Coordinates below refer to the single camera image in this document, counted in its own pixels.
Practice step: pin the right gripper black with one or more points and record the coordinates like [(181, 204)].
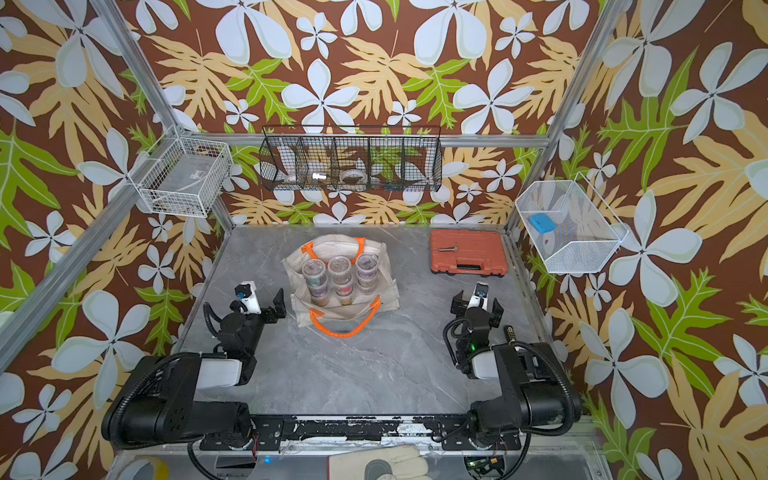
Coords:
[(475, 309)]

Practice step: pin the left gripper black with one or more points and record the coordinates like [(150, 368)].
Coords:
[(268, 310)]

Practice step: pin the clear seed jar stack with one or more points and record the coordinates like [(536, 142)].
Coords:
[(340, 271), (367, 272), (315, 275)]

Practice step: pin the beige canvas bag orange handles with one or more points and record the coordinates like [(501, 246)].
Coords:
[(334, 319)]

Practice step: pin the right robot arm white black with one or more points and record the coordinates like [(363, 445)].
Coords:
[(536, 396)]

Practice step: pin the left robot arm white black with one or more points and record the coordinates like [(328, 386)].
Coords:
[(157, 404)]

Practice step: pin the black screwdriver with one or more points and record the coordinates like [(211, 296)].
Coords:
[(510, 334)]

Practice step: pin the red plastic tool case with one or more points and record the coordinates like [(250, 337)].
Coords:
[(475, 252)]

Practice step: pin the blue object in basket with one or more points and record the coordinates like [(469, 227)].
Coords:
[(542, 223)]

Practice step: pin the white mesh basket right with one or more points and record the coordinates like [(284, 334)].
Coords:
[(588, 233)]

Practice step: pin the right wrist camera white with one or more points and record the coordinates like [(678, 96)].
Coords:
[(479, 298)]

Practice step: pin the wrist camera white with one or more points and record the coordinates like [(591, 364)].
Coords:
[(246, 301), (479, 298)]

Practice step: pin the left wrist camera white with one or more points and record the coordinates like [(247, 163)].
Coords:
[(246, 301)]

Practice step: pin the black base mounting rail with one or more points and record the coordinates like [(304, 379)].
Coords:
[(436, 432)]

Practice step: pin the black wire basket rear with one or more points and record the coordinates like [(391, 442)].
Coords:
[(350, 157)]

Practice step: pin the white wire basket left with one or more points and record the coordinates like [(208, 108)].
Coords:
[(182, 174)]

